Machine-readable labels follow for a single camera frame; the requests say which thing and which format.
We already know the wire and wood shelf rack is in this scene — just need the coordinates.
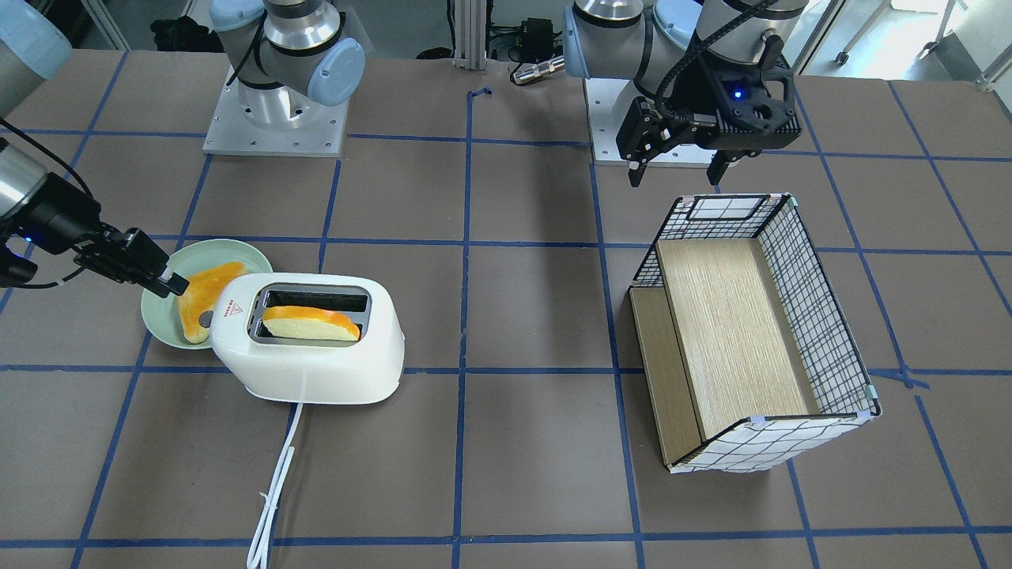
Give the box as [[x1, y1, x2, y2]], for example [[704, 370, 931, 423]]
[[629, 193, 882, 474]]

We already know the black power adapter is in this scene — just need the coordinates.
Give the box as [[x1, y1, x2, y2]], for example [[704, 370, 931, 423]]
[[518, 17, 554, 62]]

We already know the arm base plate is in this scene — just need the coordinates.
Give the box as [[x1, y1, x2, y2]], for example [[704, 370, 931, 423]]
[[202, 80, 350, 158], [583, 77, 748, 168]]

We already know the orange bread on plate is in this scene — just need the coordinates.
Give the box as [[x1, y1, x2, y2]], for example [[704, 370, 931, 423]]
[[177, 262, 248, 345]]

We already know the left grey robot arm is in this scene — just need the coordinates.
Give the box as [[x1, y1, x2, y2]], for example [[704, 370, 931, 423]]
[[563, 1, 807, 187]]

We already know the aluminium frame post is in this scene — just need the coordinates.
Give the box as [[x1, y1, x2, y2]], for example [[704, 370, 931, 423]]
[[447, 1, 493, 73]]

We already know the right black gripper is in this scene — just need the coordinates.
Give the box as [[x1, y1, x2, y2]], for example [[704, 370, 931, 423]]
[[16, 170, 189, 298]]

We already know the white toaster power cable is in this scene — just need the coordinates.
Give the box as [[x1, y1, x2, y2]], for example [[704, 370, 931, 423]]
[[247, 401, 306, 569]]

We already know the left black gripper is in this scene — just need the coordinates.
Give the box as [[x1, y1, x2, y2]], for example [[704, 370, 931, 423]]
[[617, 97, 760, 187]]

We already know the toast slice in toaster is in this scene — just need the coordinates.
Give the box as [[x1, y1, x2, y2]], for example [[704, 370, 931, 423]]
[[262, 306, 361, 342]]

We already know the white two-slot toaster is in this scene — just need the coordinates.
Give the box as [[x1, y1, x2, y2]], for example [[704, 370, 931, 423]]
[[205, 273, 405, 405]]

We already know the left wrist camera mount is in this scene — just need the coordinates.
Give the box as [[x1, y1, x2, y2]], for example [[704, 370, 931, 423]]
[[695, 55, 803, 153]]

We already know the light green plate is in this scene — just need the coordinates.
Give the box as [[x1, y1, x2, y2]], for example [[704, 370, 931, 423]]
[[141, 239, 274, 350]]

